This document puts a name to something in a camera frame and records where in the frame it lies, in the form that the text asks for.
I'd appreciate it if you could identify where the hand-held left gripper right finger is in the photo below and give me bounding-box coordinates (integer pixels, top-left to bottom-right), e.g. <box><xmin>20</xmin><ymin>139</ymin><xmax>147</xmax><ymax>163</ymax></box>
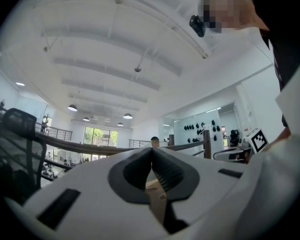
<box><xmin>151</xmin><ymin>147</ymin><xmax>250</xmax><ymax>235</ymax></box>

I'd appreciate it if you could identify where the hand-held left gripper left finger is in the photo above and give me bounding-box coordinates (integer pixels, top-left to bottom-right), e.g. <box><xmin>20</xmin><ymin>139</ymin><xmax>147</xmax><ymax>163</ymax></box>
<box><xmin>23</xmin><ymin>147</ymin><xmax>170</xmax><ymax>240</ymax></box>

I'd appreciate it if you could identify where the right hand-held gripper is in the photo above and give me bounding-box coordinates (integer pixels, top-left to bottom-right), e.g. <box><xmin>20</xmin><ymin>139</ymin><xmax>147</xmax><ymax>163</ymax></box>
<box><xmin>213</xmin><ymin>127</ymin><xmax>270</xmax><ymax>164</ymax></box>

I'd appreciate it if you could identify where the person's right forearm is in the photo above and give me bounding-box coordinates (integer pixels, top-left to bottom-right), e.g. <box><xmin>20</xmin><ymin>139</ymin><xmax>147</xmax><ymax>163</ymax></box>
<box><xmin>269</xmin><ymin>126</ymin><xmax>293</xmax><ymax>147</ymax></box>

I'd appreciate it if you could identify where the dark railing with wooden handrail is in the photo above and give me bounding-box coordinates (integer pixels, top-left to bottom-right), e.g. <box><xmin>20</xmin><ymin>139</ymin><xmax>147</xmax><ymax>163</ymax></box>
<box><xmin>0</xmin><ymin>100</ymin><xmax>213</xmax><ymax>183</ymax></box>

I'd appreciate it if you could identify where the large glass window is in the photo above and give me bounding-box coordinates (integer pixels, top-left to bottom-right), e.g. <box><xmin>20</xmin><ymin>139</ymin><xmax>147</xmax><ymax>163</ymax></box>
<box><xmin>82</xmin><ymin>126</ymin><xmax>119</xmax><ymax>149</ymax></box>

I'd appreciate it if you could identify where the black mesh office chair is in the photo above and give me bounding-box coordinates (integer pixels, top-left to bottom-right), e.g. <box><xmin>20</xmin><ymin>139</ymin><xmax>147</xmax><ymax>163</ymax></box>
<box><xmin>0</xmin><ymin>108</ymin><xmax>49</xmax><ymax>205</ymax></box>

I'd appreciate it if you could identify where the person's black shirt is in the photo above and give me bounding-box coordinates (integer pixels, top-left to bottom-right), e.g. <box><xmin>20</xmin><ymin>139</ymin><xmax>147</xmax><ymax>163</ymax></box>
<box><xmin>252</xmin><ymin>0</ymin><xmax>300</xmax><ymax>92</ymax></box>

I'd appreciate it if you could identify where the person's head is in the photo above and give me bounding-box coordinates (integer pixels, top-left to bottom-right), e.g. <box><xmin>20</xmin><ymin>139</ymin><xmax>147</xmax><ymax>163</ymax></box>
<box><xmin>197</xmin><ymin>0</ymin><xmax>270</xmax><ymax>34</ymax></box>

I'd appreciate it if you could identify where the group of black wall-hung devices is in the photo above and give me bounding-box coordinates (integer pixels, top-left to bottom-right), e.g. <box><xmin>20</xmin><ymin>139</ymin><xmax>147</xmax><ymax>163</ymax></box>
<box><xmin>183</xmin><ymin>120</ymin><xmax>221</xmax><ymax>144</ymax></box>

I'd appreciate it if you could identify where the black head-mounted camera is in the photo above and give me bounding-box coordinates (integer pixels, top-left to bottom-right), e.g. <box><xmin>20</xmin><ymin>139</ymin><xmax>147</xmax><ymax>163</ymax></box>
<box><xmin>189</xmin><ymin>14</ymin><xmax>206</xmax><ymax>38</ymax></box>

